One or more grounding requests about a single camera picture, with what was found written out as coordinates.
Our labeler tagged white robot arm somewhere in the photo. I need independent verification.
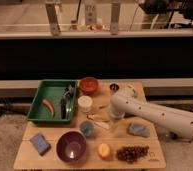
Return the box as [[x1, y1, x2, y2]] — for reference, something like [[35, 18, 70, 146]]
[[109, 87, 193, 141]]

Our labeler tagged white paper cup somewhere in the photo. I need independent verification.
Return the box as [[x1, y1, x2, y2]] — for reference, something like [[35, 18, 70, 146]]
[[78, 95, 93, 113]]

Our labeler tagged green plastic tray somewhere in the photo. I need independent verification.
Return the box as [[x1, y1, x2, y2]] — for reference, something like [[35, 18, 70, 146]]
[[27, 80, 77, 124]]

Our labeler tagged orange peach fruit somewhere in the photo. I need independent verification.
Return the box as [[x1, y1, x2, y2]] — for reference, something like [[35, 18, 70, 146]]
[[97, 143, 111, 159]]

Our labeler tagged blue sponge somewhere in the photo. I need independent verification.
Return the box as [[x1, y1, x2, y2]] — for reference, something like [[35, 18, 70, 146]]
[[30, 133, 51, 156]]

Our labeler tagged light blue cloth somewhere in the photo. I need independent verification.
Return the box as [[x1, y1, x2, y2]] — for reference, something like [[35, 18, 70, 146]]
[[128, 123, 150, 138]]

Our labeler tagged small metal cup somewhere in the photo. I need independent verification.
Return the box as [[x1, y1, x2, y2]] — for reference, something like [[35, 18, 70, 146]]
[[109, 83, 120, 94]]

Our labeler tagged red chili pepper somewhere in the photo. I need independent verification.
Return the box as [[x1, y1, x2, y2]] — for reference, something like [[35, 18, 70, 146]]
[[42, 99, 55, 117]]

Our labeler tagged black handled utensil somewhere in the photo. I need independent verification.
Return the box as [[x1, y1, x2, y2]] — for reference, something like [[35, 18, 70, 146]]
[[60, 98, 66, 119]]

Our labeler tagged red bowl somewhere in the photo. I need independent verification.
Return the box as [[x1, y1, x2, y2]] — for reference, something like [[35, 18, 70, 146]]
[[79, 77, 98, 94]]

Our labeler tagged blue plastic cup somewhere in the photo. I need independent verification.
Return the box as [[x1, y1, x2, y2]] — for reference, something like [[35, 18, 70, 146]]
[[79, 121, 94, 137]]

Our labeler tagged bunch of dark grapes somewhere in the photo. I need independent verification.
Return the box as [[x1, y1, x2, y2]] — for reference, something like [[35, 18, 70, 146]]
[[116, 146, 149, 163]]

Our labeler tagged wooden folding table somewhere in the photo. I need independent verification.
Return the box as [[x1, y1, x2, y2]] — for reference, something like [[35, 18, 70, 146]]
[[13, 81, 167, 170]]

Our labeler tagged purple bowl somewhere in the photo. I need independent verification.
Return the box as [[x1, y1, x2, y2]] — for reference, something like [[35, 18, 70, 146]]
[[56, 131, 86, 163]]

